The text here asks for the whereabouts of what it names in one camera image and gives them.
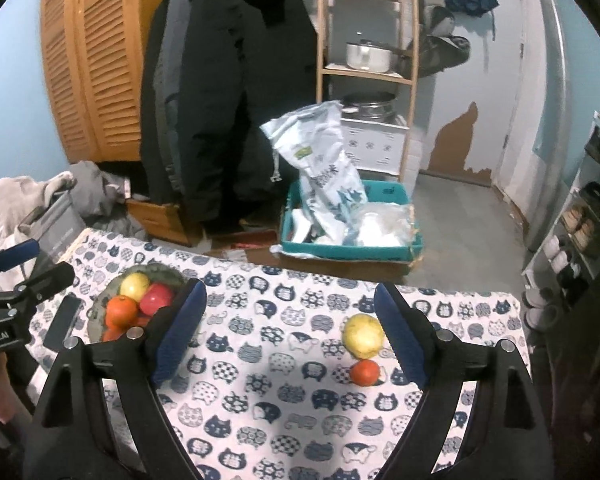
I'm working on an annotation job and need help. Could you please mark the teal cardboard box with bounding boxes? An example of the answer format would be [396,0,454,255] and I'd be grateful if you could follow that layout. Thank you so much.
[278,180,425,263]

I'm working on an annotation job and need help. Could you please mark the white printed plastic bag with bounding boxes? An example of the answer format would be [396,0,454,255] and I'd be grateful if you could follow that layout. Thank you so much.
[260,101,368,246]

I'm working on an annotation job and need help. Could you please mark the scalloped glass plate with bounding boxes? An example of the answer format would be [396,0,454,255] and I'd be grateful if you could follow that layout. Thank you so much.
[86,262,186,346]

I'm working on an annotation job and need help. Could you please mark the steel saucepan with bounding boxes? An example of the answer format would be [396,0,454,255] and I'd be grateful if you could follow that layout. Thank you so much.
[345,40,416,72]

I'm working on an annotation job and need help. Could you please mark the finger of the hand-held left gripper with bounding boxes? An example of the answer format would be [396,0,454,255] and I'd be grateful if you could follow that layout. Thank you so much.
[0,239,41,275]
[10,261,76,306]

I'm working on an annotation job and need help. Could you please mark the small reddish orange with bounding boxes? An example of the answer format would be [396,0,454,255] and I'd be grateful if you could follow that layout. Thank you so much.
[350,359,382,387]

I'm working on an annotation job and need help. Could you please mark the dark hanging bag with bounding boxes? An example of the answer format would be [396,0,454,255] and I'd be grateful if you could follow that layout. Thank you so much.
[422,5,473,78]

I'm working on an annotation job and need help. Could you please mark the white patterned box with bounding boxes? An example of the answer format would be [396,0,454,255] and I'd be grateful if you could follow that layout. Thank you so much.
[341,115,410,173]

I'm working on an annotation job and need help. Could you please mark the row of assorted shoes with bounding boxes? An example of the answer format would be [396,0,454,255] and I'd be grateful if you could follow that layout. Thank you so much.
[524,97,600,328]

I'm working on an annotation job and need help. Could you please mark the white shoe rack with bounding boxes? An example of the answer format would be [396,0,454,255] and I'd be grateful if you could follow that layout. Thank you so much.
[522,95,600,331]

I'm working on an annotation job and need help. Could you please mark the wooden shelf rack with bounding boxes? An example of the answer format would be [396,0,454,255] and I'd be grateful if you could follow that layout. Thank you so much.
[316,0,421,181]

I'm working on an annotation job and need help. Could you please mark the wooden louvred wardrobe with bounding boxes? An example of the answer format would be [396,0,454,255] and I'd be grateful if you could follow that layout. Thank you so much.
[40,0,191,166]

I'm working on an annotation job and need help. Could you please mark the clear plastic bag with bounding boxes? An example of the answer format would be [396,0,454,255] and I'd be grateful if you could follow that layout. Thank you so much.
[352,202,416,248]

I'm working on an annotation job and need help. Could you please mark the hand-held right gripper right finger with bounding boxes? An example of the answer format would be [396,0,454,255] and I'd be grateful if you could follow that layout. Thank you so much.
[373,282,553,480]

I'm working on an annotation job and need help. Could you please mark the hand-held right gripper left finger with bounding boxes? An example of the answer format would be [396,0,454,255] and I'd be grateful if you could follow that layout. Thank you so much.
[25,279,208,480]

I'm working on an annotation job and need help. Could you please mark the dark red apple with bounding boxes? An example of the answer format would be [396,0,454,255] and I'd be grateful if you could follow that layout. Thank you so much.
[139,282,173,317]

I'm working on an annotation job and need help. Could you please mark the large orange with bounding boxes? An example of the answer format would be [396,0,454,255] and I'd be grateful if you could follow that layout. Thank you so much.
[105,296,140,330]

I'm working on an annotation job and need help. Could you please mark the steel stockpot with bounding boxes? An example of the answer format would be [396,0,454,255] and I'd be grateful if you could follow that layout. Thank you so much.
[341,91,398,123]

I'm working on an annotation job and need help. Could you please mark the cat print tablecloth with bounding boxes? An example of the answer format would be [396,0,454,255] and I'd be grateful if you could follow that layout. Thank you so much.
[27,227,531,480]

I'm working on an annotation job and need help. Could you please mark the black smartphone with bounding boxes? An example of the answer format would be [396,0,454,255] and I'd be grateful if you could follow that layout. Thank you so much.
[43,294,82,351]

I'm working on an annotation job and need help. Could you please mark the person's left hand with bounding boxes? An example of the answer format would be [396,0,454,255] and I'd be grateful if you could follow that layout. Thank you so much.
[0,352,33,428]

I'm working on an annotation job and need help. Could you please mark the grey hoodie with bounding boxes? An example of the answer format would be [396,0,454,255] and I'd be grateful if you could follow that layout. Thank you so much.
[65,160,151,241]

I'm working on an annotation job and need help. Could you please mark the beige garment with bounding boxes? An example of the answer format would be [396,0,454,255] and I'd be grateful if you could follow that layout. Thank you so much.
[0,174,76,261]

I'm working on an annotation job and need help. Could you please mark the wooden drawer box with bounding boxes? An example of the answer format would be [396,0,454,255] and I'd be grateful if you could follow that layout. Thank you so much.
[125,199,204,247]

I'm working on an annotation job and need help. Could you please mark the black winter coat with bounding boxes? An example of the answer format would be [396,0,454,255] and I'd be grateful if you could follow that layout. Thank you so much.
[140,0,321,226]

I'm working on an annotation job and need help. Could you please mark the yellow apple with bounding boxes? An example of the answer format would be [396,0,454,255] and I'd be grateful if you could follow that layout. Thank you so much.
[120,272,152,301]

